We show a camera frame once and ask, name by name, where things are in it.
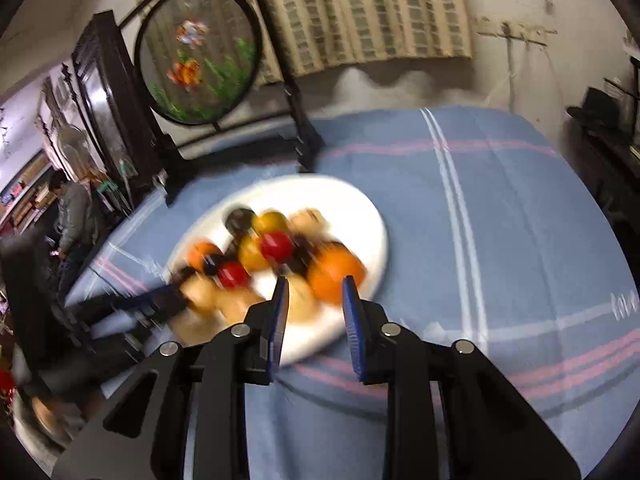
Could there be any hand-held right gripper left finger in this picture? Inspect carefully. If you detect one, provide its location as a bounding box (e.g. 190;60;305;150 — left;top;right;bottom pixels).
52;276;291;480

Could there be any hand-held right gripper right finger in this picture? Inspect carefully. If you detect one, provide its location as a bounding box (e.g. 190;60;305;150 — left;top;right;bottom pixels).
341;275;583;480

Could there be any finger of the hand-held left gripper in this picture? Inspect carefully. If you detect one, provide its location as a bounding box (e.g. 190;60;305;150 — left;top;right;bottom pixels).
95;310;173;361
65;285;196;328

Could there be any beige round fruit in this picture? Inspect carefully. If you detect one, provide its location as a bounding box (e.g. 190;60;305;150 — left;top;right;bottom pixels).
177;276;221;313
285;275;318;323
287;207;331;236
215;287;266;331

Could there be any large orange mandarin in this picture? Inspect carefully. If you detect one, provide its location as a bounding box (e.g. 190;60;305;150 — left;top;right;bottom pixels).
306;241;367;307

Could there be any red cherry tomato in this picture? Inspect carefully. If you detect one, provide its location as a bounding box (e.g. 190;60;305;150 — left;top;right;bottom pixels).
217;261;251;289
259;231;296;263

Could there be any small orange tangerine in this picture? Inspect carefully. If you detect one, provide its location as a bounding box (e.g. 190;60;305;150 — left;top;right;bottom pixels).
187;241;223;271

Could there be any yellow orange tomato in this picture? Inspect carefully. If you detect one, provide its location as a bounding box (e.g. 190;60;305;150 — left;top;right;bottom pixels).
252;210;291;236

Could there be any white oval plate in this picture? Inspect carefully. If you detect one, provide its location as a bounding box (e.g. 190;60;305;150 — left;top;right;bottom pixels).
167;175;390;366

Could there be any glossy dark chestnut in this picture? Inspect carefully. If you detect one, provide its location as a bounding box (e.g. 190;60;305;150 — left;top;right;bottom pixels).
222;205;256;236

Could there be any standing fan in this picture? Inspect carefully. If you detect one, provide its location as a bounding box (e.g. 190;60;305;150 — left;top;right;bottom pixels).
52;122;93;181

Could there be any blue striped tablecloth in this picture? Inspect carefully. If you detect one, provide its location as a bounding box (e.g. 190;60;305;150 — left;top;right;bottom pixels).
65;105;640;480

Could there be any dark wooden framed panel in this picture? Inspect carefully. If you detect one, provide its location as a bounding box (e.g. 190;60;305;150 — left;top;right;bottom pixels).
70;10;171;201

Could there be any round goldfish screen ornament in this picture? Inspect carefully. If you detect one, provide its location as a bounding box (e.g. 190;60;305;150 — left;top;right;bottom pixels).
116;0;326;206

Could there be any dark wooden desk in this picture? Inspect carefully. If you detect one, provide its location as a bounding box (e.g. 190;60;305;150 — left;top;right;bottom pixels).
575;120;640;221

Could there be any beige checked curtain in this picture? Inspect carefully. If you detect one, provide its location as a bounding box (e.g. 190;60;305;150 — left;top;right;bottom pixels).
129;0;473;86

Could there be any black hat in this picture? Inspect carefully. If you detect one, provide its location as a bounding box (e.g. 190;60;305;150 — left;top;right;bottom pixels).
566;87;626;133

